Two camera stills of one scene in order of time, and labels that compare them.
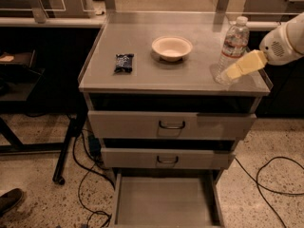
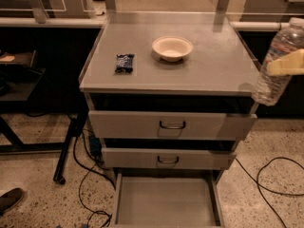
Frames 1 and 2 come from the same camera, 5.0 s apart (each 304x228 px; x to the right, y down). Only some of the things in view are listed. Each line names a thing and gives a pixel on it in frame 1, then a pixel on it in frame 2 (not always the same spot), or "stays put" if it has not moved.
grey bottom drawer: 168,199 stays put
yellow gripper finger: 254,62 to 291,65
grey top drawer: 172,125 stays put
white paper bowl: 172,47 stays put
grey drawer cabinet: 168,126 stays put
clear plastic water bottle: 236,46 to 289,38
